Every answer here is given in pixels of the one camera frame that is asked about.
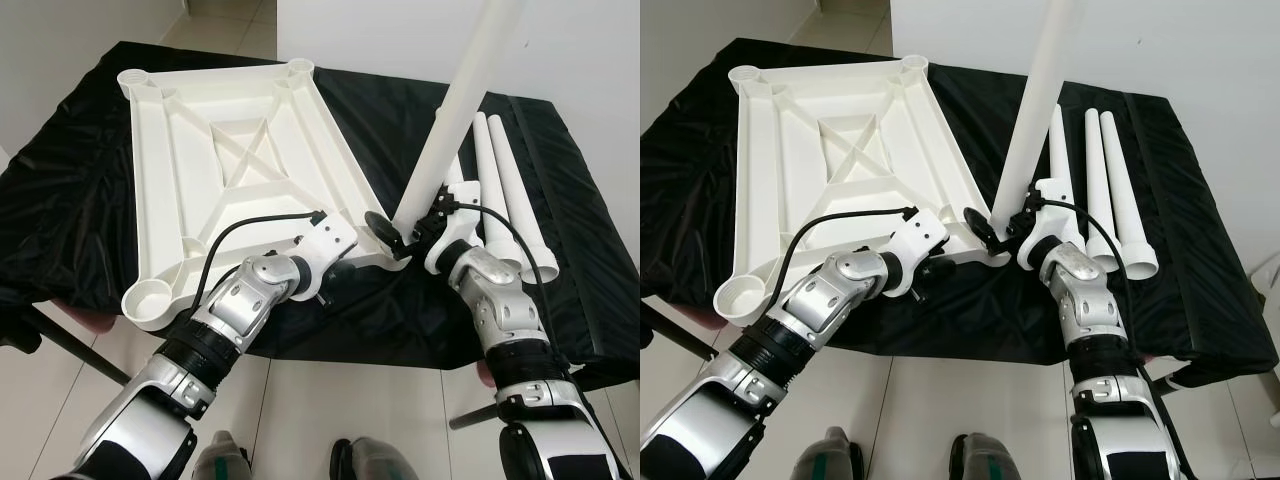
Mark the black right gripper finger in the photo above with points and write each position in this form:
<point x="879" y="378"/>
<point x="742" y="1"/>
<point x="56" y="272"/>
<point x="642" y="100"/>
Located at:
<point x="384" y="229"/>
<point x="981" y="226"/>

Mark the white plastic table top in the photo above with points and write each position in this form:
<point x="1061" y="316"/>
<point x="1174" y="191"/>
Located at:
<point x="200" y="150"/>
<point x="810" y="150"/>

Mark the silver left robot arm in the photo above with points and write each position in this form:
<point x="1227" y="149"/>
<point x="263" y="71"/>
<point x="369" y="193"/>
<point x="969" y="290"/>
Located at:
<point x="235" y="305"/>
<point x="830" y="300"/>

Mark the black table cloth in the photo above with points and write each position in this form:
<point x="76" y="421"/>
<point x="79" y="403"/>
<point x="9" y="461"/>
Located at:
<point x="390" y="110"/>
<point x="1200" y="220"/>

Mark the grey robot right leg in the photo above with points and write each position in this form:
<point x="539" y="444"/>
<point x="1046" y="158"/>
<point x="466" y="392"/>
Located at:
<point x="375" y="460"/>
<point x="988" y="458"/>

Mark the grey robot leg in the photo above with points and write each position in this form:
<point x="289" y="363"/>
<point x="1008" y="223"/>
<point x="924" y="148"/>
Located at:
<point x="222" y="458"/>
<point x="988" y="458"/>
<point x="832" y="456"/>
<point x="375" y="460"/>

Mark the black metal table leg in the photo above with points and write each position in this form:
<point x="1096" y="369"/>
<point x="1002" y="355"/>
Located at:
<point x="1170" y="380"/>
<point x="85" y="350"/>
<point x="470" y="418"/>
<point x="680" y="335"/>

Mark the grey robot left leg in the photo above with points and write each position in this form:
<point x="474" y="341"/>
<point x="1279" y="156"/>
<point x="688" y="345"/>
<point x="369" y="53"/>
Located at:
<point x="222" y="458"/>
<point x="832" y="456"/>

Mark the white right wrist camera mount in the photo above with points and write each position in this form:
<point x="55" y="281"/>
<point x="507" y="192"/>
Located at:
<point x="1050" y="235"/>
<point x="455" y="235"/>

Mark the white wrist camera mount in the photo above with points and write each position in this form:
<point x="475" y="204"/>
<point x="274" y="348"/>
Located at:
<point x="1050" y="235"/>
<point x="920" y="235"/>
<point x="330" y="238"/>
<point x="455" y="235"/>

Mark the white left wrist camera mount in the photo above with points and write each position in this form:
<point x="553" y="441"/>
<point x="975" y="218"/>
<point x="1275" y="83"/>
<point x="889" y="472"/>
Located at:
<point x="330" y="238"/>
<point x="920" y="235"/>

